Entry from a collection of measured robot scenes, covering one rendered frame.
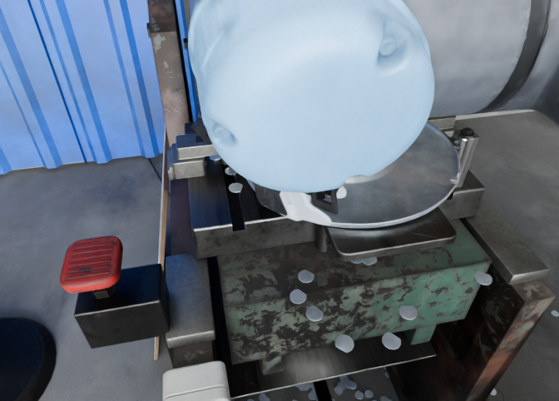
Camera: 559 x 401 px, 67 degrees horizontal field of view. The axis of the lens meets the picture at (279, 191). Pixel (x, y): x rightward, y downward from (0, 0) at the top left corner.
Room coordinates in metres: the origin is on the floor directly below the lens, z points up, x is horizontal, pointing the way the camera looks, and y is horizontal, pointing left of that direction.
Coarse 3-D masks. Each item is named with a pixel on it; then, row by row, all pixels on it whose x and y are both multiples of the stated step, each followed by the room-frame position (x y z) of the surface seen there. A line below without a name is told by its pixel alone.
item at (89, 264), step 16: (80, 240) 0.34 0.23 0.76; (96, 240) 0.34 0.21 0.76; (112, 240) 0.34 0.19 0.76; (80, 256) 0.31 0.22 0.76; (96, 256) 0.31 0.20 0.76; (112, 256) 0.31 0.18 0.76; (64, 272) 0.29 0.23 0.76; (80, 272) 0.29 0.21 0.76; (96, 272) 0.29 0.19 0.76; (112, 272) 0.29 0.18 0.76; (64, 288) 0.27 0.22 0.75; (80, 288) 0.27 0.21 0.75; (96, 288) 0.28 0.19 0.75
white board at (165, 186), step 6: (168, 144) 0.81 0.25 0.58; (168, 150) 0.79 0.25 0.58; (162, 168) 1.10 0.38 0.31; (162, 174) 0.94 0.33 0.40; (162, 180) 0.82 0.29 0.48; (168, 180) 0.68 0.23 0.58; (162, 186) 0.71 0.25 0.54; (168, 186) 0.66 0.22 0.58; (162, 192) 0.64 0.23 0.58; (162, 198) 0.63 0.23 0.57; (162, 204) 0.63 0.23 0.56; (162, 210) 0.63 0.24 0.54; (162, 216) 0.63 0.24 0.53; (162, 222) 0.63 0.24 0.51; (162, 228) 0.63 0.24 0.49; (162, 234) 0.63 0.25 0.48; (162, 240) 0.63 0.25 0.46; (162, 246) 0.63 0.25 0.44; (162, 252) 0.63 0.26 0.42; (162, 258) 0.63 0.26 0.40; (162, 264) 0.63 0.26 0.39; (156, 342) 0.62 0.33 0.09; (156, 348) 0.62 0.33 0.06; (156, 354) 0.61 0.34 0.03
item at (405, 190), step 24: (432, 144) 0.49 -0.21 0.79; (384, 168) 0.44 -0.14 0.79; (408, 168) 0.44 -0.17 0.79; (432, 168) 0.44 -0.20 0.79; (456, 168) 0.44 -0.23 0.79; (360, 192) 0.39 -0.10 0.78; (384, 192) 0.39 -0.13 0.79; (408, 192) 0.39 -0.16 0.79; (432, 192) 0.39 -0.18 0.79; (336, 216) 0.35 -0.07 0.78; (360, 216) 0.35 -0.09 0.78; (384, 216) 0.35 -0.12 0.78; (408, 216) 0.34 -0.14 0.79
